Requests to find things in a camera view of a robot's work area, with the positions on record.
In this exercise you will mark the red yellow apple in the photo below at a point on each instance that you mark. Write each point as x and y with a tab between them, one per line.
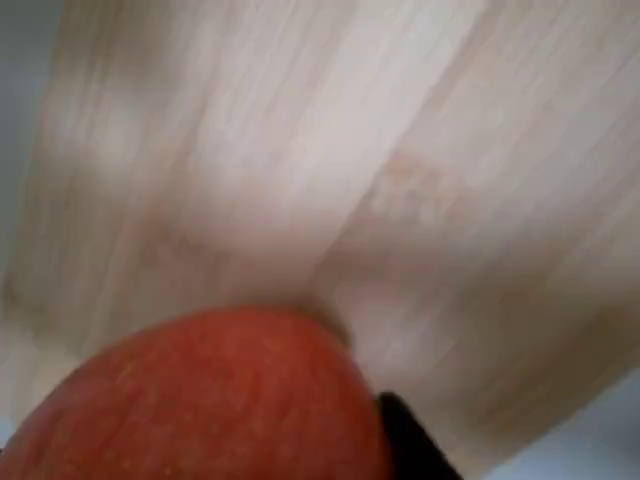
210	400

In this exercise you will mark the light wooden board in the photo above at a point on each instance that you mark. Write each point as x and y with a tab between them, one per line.
310	175

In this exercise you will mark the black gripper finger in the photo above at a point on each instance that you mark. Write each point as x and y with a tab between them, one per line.
415	440

